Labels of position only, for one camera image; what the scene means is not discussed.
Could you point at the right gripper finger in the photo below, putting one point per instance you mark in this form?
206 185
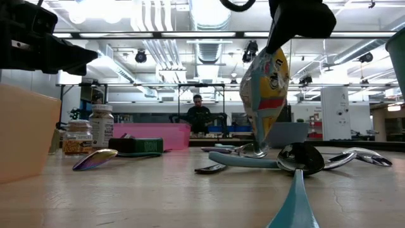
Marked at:
276 39

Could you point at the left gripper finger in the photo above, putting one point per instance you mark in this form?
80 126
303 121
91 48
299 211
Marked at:
69 57

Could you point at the blue-edged snack packet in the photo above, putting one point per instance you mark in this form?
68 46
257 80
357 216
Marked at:
265 95

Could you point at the white-lid tall spice jar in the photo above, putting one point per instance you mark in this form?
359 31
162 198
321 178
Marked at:
102 126

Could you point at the small orange-label spice jar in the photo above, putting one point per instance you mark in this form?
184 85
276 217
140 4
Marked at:
77 142

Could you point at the small clear spice jar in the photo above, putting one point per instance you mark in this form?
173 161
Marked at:
55 142

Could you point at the brown spice packet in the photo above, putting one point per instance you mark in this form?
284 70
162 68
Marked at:
126 136

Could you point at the green spice tin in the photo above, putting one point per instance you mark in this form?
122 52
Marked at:
136 146

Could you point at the plain black spoon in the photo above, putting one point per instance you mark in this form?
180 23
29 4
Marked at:
210 169

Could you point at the background black robot arm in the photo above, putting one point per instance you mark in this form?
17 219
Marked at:
177 117
224 122

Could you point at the black computer monitor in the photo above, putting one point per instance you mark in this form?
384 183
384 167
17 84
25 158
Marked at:
286 114

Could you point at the orange translucent plastic bin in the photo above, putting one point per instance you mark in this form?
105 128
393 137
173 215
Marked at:
28 133

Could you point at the blue bowl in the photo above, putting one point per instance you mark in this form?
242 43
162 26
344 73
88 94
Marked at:
294 134

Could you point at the blue storage crate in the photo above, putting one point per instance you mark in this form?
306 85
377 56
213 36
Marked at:
228 129

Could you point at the red parts shelf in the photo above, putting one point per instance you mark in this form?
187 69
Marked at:
316 134

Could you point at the white square pillar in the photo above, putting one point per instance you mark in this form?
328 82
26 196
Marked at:
335 126

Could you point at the person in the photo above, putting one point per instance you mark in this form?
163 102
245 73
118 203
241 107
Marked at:
198 117

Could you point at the pink translucent plastic bin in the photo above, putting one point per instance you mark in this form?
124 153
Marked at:
171 136

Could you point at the plain silver spoon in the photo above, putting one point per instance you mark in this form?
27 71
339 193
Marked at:
370 156

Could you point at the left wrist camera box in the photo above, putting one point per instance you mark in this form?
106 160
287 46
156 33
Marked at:
34 19

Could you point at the silver round ventilation duct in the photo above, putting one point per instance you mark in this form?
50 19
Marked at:
210 50

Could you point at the background black rig frame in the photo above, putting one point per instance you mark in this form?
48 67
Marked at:
201 85

